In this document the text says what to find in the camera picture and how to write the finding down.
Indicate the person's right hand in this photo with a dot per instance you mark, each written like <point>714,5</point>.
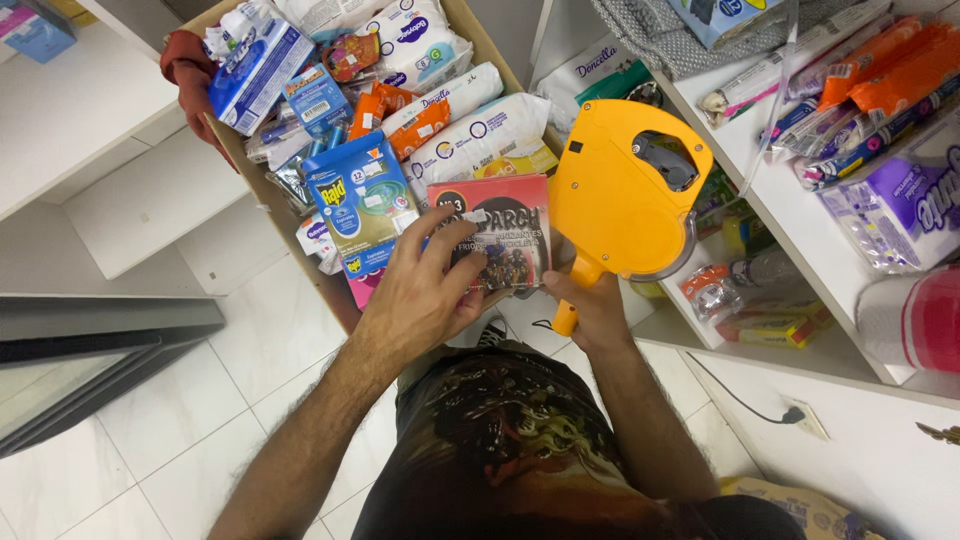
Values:
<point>604,315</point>

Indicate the person's left hand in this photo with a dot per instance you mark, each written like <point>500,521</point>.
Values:
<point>409,296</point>

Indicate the red black patch kit box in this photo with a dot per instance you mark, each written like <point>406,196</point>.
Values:
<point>510,225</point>

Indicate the yellow price label gun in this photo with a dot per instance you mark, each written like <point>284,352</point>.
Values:
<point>619,187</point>

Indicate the pink box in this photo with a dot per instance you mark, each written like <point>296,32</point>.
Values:
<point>365,289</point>

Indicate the blue green mosquito coil box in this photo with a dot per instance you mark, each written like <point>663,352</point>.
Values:
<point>360,199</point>
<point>367,259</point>

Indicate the person's black white shoe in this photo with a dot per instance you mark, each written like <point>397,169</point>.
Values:
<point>493,332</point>

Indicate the person's dark printed shirt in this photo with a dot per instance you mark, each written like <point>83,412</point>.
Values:
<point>517,450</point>

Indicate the orange snack packet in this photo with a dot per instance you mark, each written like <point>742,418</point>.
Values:
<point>418,129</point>
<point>393,96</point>
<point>365,116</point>

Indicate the yellow red box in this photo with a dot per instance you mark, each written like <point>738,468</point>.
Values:
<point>772,326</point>

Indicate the white diaper packet yellow corner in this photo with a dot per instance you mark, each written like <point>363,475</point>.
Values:
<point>480,139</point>

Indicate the brown cardboard carton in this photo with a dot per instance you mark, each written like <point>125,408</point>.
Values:
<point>259,184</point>

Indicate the white sanitary pad packet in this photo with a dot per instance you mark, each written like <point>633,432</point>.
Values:
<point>457,94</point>

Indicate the white shelf unit with goods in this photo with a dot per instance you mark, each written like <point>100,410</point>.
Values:
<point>795,225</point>

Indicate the small blue card packet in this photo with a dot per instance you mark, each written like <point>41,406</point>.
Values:
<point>316,101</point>

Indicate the white green pad packet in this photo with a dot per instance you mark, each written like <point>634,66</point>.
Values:
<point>592,79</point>

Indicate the colourful patterned pouch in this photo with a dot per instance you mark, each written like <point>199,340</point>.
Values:
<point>351,56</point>

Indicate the white diaper packet purple print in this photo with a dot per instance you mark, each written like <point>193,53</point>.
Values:
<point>420,41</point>

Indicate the blue white box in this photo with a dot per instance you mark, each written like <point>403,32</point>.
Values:
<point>255,79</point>

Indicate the grey knitted cloth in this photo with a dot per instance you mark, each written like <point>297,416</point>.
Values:
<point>660,37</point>

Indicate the red cloth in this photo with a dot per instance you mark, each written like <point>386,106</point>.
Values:
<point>187,82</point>

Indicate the red white paper roll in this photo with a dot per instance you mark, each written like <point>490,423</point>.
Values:
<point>919,319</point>

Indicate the purple white napkin pack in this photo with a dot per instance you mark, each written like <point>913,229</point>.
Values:
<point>900,199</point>

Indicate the grey glass display case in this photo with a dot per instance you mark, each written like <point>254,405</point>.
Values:
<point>82,360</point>

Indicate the white empty shelf unit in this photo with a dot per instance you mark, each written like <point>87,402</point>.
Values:
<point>97,142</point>

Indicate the heap of orange packets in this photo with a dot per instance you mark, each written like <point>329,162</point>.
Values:
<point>892,64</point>

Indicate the light blue box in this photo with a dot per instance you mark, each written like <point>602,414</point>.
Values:
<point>37,30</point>

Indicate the white wall socket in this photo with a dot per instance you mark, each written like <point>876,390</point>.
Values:
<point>810,420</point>

